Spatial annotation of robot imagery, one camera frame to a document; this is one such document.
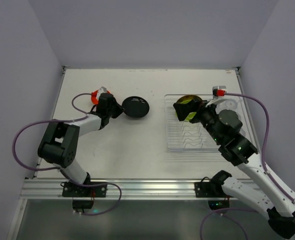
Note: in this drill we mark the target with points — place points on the black plate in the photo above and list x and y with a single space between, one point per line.
135 107

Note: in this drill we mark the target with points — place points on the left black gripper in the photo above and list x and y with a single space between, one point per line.
113 106

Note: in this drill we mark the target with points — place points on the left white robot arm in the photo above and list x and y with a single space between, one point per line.
60 140

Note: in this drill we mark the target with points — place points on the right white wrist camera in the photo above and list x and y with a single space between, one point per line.
218 93

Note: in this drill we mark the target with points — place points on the yellow patterned plate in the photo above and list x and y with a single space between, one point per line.
186 99

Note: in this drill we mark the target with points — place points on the orange plastic bowl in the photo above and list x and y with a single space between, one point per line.
95 96

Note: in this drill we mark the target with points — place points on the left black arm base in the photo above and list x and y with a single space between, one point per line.
83 197

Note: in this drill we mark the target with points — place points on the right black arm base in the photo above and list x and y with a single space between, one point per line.
212 188

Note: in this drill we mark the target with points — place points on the clear plastic dish rack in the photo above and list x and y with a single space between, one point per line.
185 136

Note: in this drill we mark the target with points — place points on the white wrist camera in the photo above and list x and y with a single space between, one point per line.
218 93
102 90

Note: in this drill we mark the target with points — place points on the clear glass cup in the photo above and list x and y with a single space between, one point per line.
230 104

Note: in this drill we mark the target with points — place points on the aluminium front rail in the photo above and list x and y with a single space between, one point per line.
132 189

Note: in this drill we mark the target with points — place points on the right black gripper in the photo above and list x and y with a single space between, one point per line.
196 113

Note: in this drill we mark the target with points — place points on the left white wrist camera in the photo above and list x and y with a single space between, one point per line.
102 90

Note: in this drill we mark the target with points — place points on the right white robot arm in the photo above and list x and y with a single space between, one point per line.
274 200

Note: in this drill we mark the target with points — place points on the green plate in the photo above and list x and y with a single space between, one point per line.
187 113

